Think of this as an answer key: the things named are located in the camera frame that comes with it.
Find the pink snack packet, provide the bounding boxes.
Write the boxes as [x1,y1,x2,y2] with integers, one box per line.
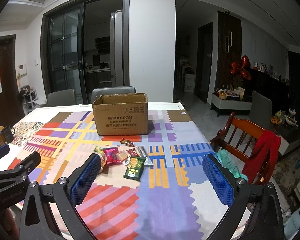
[103,147,122,165]

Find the heart biscuit clear packet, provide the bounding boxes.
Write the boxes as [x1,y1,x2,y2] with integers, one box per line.
[117,151,130,166]

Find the green cracker packet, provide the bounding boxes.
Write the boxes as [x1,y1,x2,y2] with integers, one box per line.
[123,156,146,181]

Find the red snack packet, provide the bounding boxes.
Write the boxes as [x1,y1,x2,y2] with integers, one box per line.
[127,148,140,157]

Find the red gold candy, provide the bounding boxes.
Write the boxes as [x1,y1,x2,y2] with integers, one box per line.
[120,138,135,147]

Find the black mug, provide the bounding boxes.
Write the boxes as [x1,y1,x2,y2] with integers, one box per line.
[1,126,15,144]

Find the red cloth on chair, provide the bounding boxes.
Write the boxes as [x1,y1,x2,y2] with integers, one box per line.
[242,130,281,185]

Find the teal cloth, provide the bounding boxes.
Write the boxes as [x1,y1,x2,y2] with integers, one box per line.
[216,149,248,182]

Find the white shoe rack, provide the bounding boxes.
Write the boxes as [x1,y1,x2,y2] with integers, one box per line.
[19,85,47,115]

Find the grey dining chair left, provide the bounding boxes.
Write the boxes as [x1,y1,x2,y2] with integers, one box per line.
[46,89,76,107]

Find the grey dining chair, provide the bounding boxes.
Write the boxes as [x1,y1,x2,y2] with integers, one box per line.
[90,86,136,103]
[46,89,76,107]

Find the red wooden chair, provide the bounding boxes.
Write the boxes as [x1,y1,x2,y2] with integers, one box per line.
[210,112,268,184]

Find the colourful patchwork tablecloth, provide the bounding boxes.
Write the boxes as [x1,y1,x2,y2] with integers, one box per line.
[0,102,251,240]

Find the brown cardboard box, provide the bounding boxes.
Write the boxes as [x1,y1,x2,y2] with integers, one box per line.
[92,93,148,135]

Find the flower bouquet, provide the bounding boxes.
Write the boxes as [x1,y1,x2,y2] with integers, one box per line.
[270,108,299,127]

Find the grey dining chair centre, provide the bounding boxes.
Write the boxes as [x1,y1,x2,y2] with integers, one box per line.
[90,86,136,103]

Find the grey chair right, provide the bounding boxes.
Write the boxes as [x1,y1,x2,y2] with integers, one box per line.
[249,91,272,129]

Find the white low side table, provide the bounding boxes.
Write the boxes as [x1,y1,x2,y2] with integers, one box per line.
[210,94,252,116]

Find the glass sliding door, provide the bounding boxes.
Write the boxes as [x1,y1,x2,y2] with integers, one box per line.
[41,3,88,103]

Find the white box in hallway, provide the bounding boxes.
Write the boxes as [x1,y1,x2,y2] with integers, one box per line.
[184,74,195,93]

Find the red heart balloons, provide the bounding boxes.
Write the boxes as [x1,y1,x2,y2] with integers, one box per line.
[230,55,251,80]

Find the white wall intercom panel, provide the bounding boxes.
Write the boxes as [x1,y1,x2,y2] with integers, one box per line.
[19,64,27,76]

